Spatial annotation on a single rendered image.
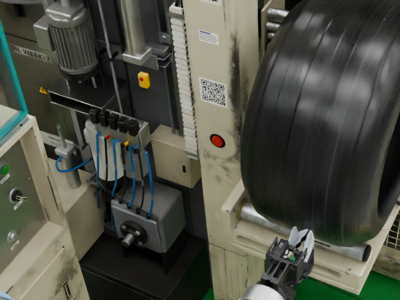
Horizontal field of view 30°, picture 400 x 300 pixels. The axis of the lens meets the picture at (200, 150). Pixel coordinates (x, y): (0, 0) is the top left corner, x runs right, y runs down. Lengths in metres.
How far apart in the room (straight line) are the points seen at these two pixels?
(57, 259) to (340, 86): 0.91
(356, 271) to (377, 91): 0.55
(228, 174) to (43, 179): 0.48
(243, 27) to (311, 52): 0.22
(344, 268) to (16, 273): 0.81
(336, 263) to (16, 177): 0.81
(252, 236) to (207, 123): 0.31
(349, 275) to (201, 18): 0.72
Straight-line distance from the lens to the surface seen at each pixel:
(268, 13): 2.13
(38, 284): 1.98
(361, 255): 1.85
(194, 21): 1.70
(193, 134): 1.95
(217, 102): 1.81
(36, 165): 1.85
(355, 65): 1.51
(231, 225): 1.93
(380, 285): 2.94
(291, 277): 1.56
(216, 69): 1.75
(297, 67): 1.53
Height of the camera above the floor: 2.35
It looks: 43 degrees down
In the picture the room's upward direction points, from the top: 6 degrees counter-clockwise
